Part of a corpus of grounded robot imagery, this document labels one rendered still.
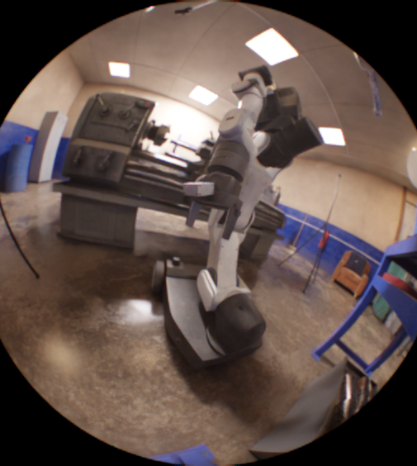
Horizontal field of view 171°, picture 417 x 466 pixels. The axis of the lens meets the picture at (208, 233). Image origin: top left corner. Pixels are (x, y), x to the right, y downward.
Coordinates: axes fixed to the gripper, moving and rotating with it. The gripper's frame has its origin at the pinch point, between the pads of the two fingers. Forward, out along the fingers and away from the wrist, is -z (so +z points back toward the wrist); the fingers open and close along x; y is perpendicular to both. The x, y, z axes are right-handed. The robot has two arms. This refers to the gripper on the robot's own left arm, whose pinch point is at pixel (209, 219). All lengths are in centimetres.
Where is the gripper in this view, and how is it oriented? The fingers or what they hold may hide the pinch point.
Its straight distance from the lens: 30.5
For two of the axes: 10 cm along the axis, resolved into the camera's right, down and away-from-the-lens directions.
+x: -7.4, -2.6, 6.2
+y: -5.8, -2.1, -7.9
